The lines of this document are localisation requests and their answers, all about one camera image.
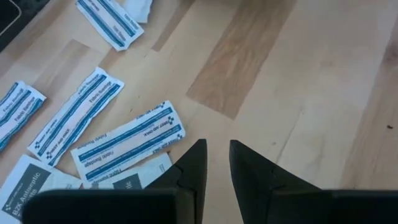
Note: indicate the white packet black print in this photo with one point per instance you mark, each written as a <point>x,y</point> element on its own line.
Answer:
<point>140,174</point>
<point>28,183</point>

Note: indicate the plain white packet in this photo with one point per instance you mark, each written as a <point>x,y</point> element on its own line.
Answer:
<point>138,9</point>

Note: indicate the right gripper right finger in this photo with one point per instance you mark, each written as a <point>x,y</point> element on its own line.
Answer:
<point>252,177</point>

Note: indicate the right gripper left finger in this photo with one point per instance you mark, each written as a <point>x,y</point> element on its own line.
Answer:
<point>189,174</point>

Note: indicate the blue striped fabric bandage wrapper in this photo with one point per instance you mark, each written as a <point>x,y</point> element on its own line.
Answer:
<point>74,116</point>
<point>17,115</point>
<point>127,140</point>
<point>109,23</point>

